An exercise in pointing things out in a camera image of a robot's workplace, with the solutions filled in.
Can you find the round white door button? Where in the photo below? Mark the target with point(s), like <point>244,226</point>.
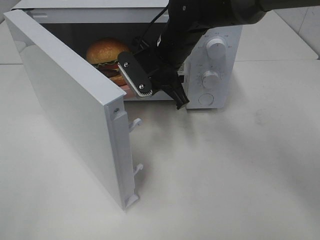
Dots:
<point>206,99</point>

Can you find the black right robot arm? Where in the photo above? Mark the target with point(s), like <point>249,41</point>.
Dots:
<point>193,58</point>

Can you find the white microwave door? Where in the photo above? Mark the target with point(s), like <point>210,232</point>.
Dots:
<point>85,106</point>

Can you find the burger with lettuce and cheese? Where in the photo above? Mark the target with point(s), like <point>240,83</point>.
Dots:
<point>103,55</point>

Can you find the white microwave knob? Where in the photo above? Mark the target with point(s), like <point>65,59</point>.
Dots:
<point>210,79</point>
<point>216,48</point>

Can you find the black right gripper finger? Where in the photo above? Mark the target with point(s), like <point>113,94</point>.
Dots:
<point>176,91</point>

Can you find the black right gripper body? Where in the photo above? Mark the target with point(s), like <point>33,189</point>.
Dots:
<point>158,71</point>

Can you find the white microwave oven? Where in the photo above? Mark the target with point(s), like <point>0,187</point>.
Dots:
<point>79,23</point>

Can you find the pink round plate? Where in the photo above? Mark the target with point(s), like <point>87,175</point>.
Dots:
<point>129,94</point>

